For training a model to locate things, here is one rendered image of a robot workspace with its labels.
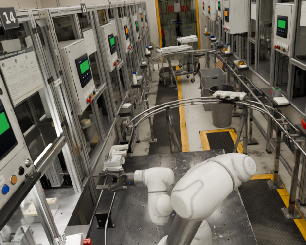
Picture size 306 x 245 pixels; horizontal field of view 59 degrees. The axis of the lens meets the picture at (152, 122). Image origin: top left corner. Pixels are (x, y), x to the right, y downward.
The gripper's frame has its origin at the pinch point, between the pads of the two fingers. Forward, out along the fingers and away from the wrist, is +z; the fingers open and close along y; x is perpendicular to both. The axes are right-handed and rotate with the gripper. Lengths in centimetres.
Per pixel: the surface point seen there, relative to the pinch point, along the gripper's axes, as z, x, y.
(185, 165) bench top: -48, -75, -44
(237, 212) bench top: -79, -17, -44
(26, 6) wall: 381, -732, 124
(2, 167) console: 20, 39, 37
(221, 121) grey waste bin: -110, -276, -100
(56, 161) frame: 38.1, -29.3, -2.8
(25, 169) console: 20.4, 26.7, 28.0
